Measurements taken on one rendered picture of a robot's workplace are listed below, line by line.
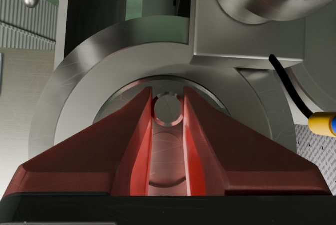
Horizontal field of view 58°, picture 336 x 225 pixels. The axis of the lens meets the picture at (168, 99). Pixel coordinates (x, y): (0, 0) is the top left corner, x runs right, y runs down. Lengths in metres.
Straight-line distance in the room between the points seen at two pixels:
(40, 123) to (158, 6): 0.38
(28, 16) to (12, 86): 3.23
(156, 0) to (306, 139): 0.31
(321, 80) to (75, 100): 0.14
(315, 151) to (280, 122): 0.22
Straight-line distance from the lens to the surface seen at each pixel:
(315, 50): 0.19
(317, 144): 0.39
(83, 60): 0.17
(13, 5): 3.62
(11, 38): 3.55
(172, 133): 0.15
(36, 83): 0.54
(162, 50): 0.16
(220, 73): 0.16
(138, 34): 0.17
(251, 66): 0.16
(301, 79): 0.18
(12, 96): 0.55
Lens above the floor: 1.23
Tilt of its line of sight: 2 degrees down
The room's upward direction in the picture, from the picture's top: 177 degrees counter-clockwise
